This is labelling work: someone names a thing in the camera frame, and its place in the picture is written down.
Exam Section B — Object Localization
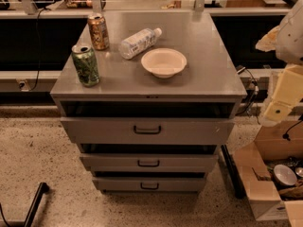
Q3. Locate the clear plastic water bottle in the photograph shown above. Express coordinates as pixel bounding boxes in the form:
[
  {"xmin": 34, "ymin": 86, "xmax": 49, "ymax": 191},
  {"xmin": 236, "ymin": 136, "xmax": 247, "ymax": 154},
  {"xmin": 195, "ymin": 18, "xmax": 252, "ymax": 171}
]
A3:
[{"xmin": 118, "ymin": 28, "xmax": 162, "ymax": 60}]

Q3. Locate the black cable left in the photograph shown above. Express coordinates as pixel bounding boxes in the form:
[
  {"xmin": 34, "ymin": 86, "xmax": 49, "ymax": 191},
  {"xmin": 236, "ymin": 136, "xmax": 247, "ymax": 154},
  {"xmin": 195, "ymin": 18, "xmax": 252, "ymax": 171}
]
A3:
[{"xmin": 29, "ymin": 7, "xmax": 48, "ymax": 92}]

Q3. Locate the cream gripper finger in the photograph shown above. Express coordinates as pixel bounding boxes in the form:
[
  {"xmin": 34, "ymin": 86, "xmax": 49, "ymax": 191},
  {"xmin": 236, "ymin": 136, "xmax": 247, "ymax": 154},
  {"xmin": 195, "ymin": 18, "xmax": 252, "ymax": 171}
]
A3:
[{"xmin": 263, "ymin": 63, "xmax": 303, "ymax": 123}]

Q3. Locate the grey drawer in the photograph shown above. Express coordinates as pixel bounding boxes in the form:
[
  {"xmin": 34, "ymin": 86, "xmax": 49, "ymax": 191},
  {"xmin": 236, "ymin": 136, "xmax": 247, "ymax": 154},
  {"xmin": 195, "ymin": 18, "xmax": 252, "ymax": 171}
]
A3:
[
  {"xmin": 93, "ymin": 177, "xmax": 206, "ymax": 192},
  {"xmin": 61, "ymin": 117, "xmax": 234, "ymax": 145},
  {"xmin": 80, "ymin": 153, "xmax": 217, "ymax": 172}
]

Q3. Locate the white paper bowl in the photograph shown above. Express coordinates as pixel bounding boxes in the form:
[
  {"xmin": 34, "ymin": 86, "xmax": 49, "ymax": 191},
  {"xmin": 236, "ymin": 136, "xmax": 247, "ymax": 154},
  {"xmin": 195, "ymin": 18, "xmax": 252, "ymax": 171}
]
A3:
[{"xmin": 141, "ymin": 48, "xmax": 187, "ymax": 79}]

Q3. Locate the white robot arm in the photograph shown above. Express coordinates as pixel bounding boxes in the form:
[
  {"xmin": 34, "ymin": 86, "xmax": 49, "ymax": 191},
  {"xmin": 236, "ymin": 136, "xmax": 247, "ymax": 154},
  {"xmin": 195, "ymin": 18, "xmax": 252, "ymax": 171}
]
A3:
[{"xmin": 263, "ymin": 0, "xmax": 303, "ymax": 125}]

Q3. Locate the grey top drawer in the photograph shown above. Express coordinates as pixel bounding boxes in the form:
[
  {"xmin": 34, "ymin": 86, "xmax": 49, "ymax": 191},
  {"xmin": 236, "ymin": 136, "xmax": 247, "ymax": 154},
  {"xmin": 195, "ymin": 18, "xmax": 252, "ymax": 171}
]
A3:
[{"xmin": 61, "ymin": 117, "xmax": 234, "ymax": 145}]

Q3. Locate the grey middle drawer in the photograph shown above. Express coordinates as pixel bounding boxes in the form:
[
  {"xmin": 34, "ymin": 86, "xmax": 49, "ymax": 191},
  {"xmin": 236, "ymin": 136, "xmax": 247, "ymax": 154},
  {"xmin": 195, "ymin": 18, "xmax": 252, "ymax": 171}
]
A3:
[{"xmin": 80, "ymin": 153, "xmax": 217, "ymax": 172}]

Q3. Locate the black cable right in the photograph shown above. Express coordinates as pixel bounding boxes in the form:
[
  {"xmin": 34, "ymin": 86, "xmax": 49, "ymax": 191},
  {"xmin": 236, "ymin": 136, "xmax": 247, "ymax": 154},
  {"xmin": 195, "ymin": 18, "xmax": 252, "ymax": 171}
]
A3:
[{"xmin": 236, "ymin": 65, "xmax": 260, "ymax": 116}]

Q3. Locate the black metal leg left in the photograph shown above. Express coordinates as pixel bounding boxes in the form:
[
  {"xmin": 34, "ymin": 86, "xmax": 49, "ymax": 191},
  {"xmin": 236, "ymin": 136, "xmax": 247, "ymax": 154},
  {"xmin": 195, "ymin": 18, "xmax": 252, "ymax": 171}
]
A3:
[{"xmin": 24, "ymin": 183, "xmax": 49, "ymax": 227}]

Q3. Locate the cardboard box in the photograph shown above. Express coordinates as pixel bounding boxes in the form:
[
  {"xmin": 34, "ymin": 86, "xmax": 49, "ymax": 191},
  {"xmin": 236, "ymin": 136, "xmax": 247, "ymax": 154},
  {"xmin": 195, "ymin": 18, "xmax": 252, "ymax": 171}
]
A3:
[{"xmin": 233, "ymin": 121, "xmax": 303, "ymax": 227}]

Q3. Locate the grey metal drawer cabinet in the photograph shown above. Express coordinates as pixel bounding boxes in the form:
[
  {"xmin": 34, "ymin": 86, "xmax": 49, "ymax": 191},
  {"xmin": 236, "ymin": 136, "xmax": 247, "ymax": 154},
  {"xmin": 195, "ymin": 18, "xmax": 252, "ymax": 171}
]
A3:
[{"xmin": 51, "ymin": 11, "xmax": 246, "ymax": 180}]

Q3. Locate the green soda can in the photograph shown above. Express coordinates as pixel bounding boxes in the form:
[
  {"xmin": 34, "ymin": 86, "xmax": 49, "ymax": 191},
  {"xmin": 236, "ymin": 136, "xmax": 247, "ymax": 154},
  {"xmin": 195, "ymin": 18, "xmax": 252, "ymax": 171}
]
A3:
[{"xmin": 72, "ymin": 44, "xmax": 99, "ymax": 87}]

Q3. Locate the orange soda can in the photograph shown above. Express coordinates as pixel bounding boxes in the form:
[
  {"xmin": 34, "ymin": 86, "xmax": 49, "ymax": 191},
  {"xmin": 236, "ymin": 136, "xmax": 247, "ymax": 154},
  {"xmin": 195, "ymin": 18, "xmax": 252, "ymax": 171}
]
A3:
[{"xmin": 87, "ymin": 13, "xmax": 110, "ymax": 50}]

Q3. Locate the grey bottom drawer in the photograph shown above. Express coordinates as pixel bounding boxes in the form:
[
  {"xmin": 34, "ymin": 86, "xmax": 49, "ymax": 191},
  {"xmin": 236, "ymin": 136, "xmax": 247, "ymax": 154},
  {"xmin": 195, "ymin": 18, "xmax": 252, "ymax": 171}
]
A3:
[{"xmin": 93, "ymin": 177, "xmax": 206, "ymax": 192}]

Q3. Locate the black cable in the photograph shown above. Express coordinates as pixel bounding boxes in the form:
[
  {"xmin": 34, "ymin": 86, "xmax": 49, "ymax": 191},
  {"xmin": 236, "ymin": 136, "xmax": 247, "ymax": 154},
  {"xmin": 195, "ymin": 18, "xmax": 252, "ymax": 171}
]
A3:
[
  {"xmin": 236, "ymin": 65, "xmax": 260, "ymax": 116},
  {"xmin": 29, "ymin": 7, "xmax": 48, "ymax": 92}
]

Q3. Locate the white bowl in box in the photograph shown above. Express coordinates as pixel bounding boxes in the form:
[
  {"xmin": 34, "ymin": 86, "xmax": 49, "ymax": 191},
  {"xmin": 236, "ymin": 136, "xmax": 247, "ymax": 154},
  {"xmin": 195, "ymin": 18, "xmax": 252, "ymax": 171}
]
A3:
[{"xmin": 274, "ymin": 165, "xmax": 297, "ymax": 186}]

